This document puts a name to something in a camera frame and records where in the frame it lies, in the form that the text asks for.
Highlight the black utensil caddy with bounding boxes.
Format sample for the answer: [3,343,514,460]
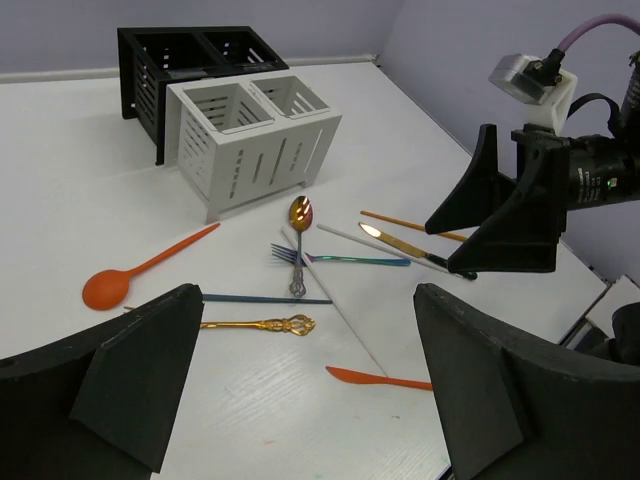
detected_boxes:
[117,26,289,165]

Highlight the orange plastic knife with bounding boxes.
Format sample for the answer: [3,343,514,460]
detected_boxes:
[325,366,433,391]

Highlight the gold black-handled knife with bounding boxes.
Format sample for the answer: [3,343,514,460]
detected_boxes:
[358,222,449,271]

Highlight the white utensil caddy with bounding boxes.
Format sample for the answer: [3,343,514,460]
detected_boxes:
[163,71,342,223]

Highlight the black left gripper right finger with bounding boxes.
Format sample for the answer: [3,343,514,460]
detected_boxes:
[414,284,639,479]

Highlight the iridescent metal fork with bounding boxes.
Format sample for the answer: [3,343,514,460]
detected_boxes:
[270,244,411,267]

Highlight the dark blue chopstick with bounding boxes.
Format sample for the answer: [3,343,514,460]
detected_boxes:
[202,294,333,305]

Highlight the gold metal fork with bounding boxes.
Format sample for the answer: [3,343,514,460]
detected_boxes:
[196,314,316,337]

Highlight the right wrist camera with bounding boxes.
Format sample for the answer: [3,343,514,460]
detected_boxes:
[489,50,578,136]

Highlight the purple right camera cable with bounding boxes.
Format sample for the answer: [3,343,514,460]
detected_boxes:
[558,13,640,52]

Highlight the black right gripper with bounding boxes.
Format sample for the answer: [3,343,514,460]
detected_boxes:
[425,124,639,273]

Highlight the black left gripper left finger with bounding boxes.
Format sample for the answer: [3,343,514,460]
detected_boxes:
[1,284,204,479]

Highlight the orange wooden chopstick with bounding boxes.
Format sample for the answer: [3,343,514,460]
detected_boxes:
[359,210,467,243]

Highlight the orange plastic spoon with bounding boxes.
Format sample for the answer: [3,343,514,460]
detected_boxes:
[82,223,220,311]

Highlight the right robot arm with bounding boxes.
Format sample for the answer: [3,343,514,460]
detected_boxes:
[425,49,639,276]

